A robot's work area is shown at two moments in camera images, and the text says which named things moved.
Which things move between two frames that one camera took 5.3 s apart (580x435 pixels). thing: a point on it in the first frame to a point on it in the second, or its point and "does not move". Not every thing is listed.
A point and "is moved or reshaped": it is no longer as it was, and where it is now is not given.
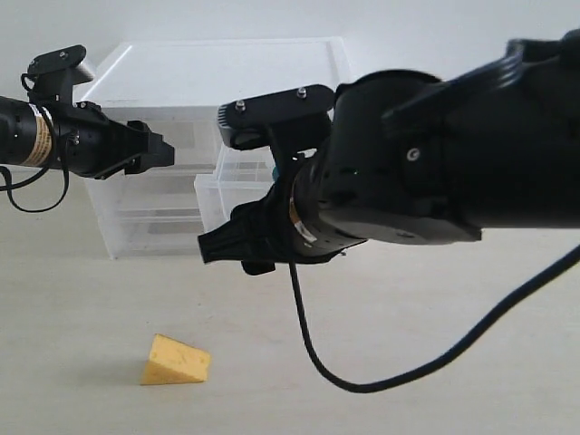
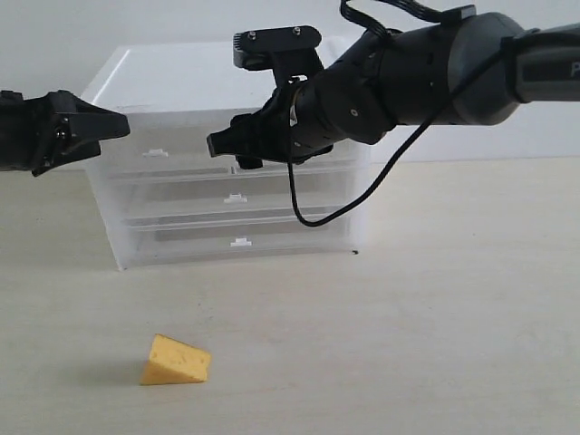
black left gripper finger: x=159 y=154 to x=75 y=150
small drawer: x=251 y=168 is moved or reshaped
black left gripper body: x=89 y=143 to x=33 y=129
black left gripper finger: x=142 y=130 to x=85 y=124
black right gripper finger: x=240 y=239 to x=252 y=138
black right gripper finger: x=257 y=266 to x=249 y=162
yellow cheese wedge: x=170 y=362 does not move
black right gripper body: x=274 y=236 to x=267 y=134
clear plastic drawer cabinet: x=178 y=86 does not move
